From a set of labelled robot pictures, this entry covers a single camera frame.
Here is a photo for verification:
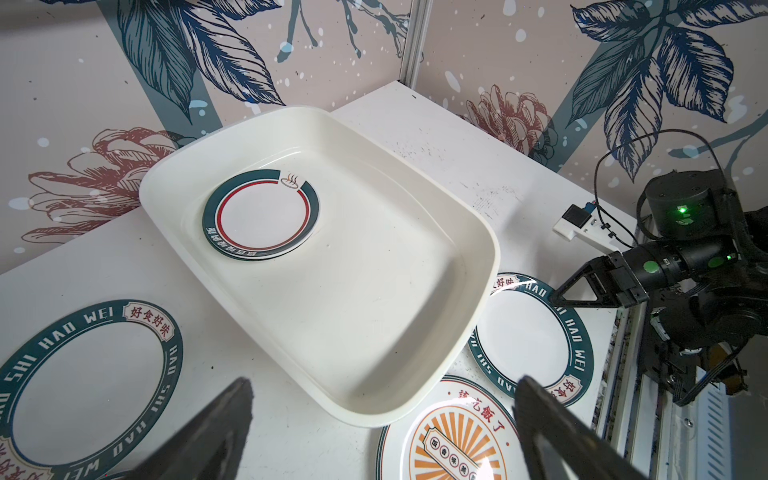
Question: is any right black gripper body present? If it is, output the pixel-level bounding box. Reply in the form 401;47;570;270
607;250;684;307

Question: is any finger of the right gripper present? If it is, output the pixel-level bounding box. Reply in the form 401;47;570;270
549;257;618;306

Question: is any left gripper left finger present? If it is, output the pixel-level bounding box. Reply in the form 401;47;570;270
128;377;253;479

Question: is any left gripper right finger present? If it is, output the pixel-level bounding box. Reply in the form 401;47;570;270
514;376;644;479

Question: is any green rim hao wei plate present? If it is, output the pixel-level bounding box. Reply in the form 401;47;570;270
468;272;595;406

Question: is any green red rim plate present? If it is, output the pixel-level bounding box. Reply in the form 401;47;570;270
201;169;320;261

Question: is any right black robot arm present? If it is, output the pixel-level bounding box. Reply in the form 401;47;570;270
550;170;767;406

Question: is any white plastic bin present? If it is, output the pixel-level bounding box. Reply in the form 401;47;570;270
140;107;500;427

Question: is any orange sunburst plate centre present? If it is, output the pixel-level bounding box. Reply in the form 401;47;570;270
375;375;529;480

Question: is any green rim plate far left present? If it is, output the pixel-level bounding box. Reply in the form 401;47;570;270
1;299;184;479

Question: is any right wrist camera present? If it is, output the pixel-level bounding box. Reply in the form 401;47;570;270
553;202;622;254

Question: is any aluminium mounting rail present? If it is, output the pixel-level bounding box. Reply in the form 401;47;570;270
594;306;733;479

